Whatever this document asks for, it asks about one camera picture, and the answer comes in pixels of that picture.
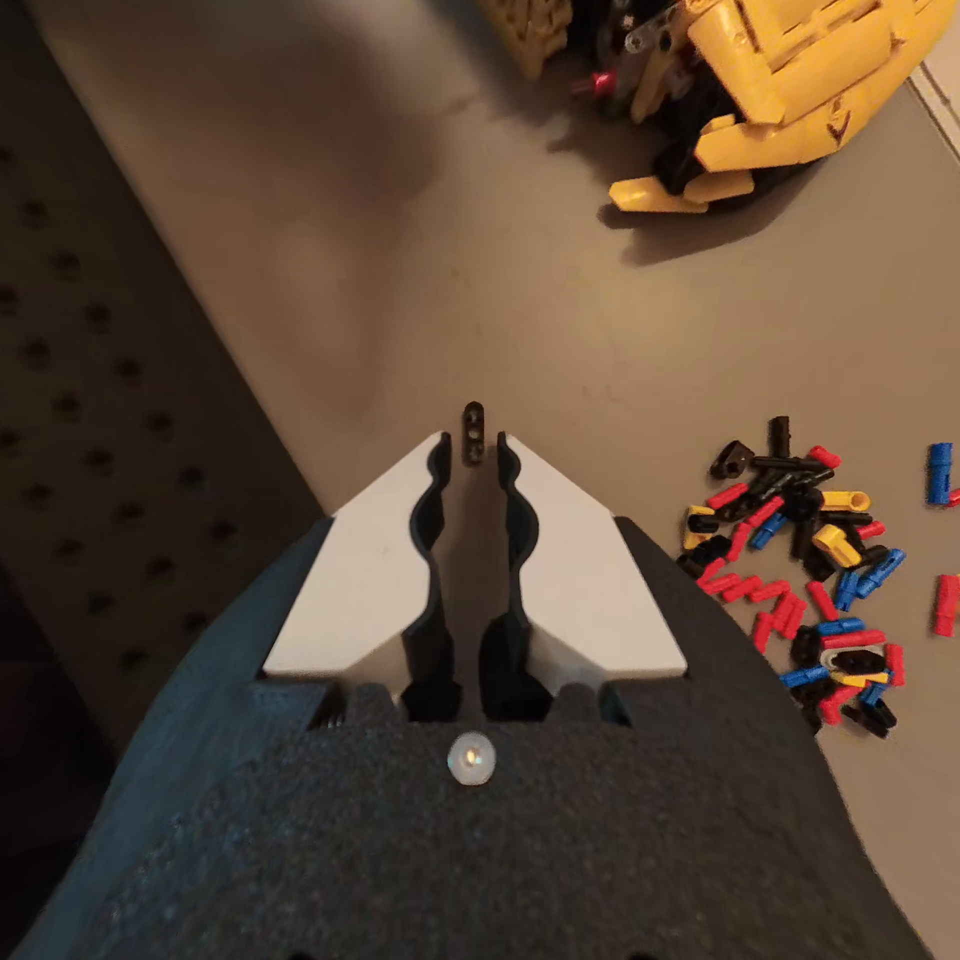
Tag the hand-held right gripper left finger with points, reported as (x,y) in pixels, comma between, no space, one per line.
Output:
(345,585)

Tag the yellow toy brick car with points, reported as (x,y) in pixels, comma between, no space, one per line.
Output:
(787,82)

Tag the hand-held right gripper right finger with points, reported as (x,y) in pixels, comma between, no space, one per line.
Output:
(600,585)

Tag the perforated grey panel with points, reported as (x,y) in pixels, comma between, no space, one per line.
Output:
(97,412)

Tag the black brick beam piece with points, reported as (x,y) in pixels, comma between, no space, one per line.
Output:
(473,433)

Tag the grey desk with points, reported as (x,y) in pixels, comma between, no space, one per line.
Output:
(525,315)

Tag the pile of mixed small bricks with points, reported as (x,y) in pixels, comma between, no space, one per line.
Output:
(795,570)

